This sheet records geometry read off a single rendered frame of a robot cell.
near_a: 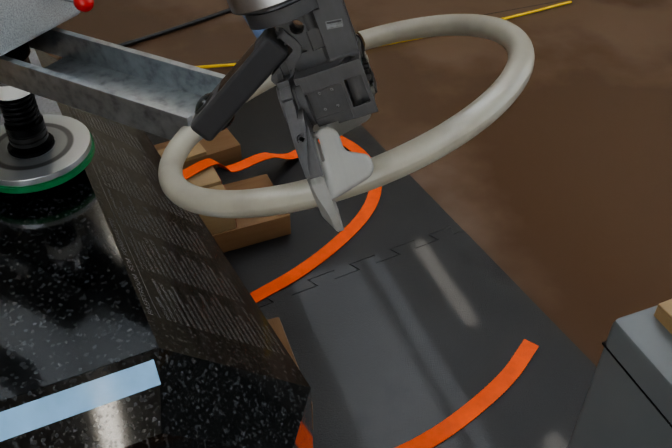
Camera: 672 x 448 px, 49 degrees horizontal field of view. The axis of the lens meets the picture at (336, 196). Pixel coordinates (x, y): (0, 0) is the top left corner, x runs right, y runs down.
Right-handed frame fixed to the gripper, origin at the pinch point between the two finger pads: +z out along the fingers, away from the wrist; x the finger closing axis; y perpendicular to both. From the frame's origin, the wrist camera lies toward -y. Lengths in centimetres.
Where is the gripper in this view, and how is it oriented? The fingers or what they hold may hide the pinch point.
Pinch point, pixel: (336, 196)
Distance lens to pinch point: 73.4
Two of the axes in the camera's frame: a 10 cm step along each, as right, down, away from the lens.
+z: 3.3, 8.3, 4.4
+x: 0.2, -4.8, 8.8
